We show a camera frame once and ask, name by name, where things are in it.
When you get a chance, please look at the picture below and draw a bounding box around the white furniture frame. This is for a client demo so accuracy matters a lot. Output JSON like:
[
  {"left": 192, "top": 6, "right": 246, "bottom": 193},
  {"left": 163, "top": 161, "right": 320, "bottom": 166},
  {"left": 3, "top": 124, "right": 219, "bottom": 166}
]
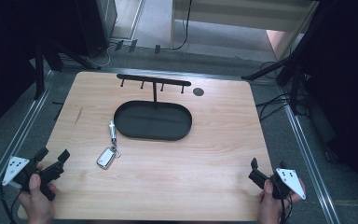
[{"left": 170, "top": 0, "right": 321, "bottom": 62}]

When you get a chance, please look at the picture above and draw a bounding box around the silver car key with keychain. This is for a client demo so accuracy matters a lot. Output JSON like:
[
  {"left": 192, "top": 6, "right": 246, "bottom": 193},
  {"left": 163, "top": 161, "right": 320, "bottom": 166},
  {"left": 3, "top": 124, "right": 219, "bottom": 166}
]
[{"left": 96, "top": 119, "right": 122, "bottom": 171}]

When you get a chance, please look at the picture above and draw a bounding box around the black metal stand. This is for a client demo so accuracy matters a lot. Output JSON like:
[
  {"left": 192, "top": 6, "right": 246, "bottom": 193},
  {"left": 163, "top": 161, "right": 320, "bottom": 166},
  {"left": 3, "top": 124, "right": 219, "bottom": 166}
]
[{"left": 33, "top": 36, "right": 103, "bottom": 101}]

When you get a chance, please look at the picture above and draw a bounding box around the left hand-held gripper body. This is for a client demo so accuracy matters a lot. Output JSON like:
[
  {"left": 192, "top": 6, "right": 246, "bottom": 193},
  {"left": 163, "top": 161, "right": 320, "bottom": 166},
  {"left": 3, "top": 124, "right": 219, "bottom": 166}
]
[{"left": 2, "top": 156, "right": 66, "bottom": 202}]

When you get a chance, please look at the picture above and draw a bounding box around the bundle of black floor cables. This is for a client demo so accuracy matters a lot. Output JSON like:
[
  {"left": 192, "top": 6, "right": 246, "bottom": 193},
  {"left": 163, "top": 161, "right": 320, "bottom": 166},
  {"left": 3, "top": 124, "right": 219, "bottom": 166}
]
[{"left": 255, "top": 61, "right": 310, "bottom": 123}]

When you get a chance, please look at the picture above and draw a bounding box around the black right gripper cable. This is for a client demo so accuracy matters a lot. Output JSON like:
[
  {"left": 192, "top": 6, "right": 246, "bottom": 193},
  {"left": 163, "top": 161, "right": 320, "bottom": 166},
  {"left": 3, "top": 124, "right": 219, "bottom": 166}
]
[{"left": 278, "top": 191, "right": 294, "bottom": 224}]

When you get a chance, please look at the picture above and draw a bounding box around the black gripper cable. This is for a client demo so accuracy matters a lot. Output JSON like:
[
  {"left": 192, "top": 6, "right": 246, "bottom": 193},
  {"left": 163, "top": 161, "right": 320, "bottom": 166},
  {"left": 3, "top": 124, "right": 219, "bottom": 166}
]
[
  {"left": 0, "top": 182, "right": 23, "bottom": 224},
  {"left": 278, "top": 191, "right": 294, "bottom": 224}
]

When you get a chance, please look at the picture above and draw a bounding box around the black tripod stand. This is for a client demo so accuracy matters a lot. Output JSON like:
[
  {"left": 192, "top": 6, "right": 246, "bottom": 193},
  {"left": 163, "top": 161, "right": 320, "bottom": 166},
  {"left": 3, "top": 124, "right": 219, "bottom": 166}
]
[{"left": 241, "top": 0, "right": 337, "bottom": 116}]

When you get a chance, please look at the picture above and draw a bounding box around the black key rack with tray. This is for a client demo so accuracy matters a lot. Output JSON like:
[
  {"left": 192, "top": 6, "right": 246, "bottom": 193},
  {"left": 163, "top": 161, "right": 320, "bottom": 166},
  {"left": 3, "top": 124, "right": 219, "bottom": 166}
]
[{"left": 113, "top": 73, "right": 193, "bottom": 142}]

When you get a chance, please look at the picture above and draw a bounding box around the white cable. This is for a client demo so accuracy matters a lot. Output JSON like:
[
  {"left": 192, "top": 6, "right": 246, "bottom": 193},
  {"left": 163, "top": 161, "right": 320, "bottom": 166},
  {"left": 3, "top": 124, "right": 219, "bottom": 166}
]
[{"left": 86, "top": 43, "right": 112, "bottom": 68}]

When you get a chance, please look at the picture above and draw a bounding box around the dark cabinet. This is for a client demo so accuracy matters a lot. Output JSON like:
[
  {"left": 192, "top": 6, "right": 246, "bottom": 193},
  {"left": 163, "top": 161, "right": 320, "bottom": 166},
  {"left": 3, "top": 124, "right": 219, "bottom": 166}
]
[{"left": 74, "top": 0, "right": 119, "bottom": 59}]

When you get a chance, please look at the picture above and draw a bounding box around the black hanging cable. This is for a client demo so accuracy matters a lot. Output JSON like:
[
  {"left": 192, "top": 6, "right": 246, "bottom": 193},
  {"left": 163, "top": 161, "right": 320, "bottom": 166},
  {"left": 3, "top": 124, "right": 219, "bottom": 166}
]
[{"left": 167, "top": 0, "right": 194, "bottom": 52}]

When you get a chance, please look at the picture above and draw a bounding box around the person's right hand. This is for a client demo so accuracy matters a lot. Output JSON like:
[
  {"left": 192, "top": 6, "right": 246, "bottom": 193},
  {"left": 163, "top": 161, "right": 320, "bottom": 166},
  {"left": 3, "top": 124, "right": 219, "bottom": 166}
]
[{"left": 257, "top": 178, "right": 308, "bottom": 224}]

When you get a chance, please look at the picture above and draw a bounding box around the person's left hand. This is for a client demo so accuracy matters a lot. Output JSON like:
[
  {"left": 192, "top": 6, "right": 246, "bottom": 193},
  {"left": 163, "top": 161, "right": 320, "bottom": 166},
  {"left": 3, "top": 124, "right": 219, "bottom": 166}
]
[{"left": 18, "top": 163, "right": 59, "bottom": 224}]

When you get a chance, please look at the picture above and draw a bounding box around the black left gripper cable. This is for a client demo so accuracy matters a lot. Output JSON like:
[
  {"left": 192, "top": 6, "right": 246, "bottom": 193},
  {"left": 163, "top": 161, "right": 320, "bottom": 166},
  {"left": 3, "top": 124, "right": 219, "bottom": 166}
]
[{"left": 0, "top": 182, "right": 23, "bottom": 224}]

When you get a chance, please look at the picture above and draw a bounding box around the aluminium rail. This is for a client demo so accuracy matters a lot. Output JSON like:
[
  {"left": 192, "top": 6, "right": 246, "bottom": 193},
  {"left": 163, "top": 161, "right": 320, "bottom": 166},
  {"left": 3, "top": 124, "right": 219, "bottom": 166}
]
[
  {"left": 280, "top": 83, "right": 342, "bottom": 224},
  {"left": 0, "top": 69, "right": 58, "bottom": 217}
]

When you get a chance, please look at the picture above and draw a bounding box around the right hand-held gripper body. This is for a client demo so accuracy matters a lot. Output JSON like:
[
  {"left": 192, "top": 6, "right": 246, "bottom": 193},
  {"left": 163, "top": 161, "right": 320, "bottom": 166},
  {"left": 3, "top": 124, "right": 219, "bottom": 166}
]
[{"left": 248, "top": 168, "right": 308, "bottom": 201}]

